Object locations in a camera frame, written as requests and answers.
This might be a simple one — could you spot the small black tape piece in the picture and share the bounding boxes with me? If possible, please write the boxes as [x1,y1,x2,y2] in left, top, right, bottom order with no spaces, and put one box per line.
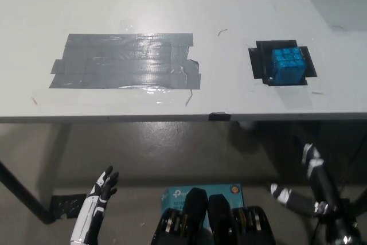
[208,111,232,122]

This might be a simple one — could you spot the black table leg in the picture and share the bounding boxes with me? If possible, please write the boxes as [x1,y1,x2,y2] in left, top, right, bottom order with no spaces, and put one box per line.
[0,158,55,225]

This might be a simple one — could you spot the black tape square patch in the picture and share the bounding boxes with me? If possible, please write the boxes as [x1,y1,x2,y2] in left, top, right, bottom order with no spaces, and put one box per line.
[248,39,318,87]

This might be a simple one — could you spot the teal router box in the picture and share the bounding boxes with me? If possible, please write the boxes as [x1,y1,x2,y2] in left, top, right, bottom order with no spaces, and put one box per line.
[159,184,245,230]

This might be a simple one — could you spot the black robot torso blocks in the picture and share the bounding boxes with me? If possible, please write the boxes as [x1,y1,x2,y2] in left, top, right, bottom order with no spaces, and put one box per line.
[150,187,278,245]

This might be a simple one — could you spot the grey duct tape patch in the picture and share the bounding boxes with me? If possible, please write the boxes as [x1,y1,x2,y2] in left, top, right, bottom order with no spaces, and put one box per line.
[48,32,202,90]

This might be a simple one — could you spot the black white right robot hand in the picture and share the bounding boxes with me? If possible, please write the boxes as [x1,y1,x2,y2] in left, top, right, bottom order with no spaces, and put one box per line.
[269,143,359,242]

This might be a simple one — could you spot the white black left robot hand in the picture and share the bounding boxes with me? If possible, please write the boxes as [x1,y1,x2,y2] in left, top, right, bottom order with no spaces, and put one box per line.
[70,166,120,245]

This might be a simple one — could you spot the blue rubik's cube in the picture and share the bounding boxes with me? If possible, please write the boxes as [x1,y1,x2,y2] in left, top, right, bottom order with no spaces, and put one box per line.
[269,47,305,86]

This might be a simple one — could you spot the clear tape strip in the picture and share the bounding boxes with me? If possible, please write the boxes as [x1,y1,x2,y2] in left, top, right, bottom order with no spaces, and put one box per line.
[30,85,193,108]

